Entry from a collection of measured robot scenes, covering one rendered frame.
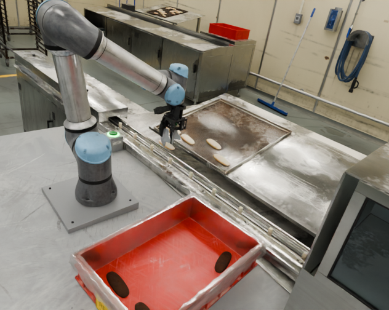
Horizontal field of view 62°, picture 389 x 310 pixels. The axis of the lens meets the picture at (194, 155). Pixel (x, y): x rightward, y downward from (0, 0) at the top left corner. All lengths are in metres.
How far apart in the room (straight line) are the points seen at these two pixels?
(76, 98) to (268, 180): 0.81
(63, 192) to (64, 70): 0.45
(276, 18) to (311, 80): 1.09
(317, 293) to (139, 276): 0.49
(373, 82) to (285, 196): 3.63
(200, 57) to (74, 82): 3.08
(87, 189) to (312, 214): 0.83
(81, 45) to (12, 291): 0.69
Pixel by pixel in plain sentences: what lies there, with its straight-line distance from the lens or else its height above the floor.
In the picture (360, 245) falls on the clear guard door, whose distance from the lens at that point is 0.80.
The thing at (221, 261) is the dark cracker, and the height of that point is 0.83.
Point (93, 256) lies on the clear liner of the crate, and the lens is 0.99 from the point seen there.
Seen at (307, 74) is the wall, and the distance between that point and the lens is 5.19.
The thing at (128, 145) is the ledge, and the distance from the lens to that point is 1.58.
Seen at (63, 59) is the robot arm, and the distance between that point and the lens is 1.14.
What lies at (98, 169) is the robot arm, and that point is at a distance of 1.15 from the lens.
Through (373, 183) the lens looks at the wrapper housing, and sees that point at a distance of 0.74.
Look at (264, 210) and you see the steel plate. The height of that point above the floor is 0.82.
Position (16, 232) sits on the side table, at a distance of 1.21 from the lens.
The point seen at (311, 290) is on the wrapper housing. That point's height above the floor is 0.97.
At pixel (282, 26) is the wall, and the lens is 5.39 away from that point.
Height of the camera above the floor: 1.62
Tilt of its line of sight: 29 degrees down
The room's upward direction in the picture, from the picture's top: 9 degrees clockwise
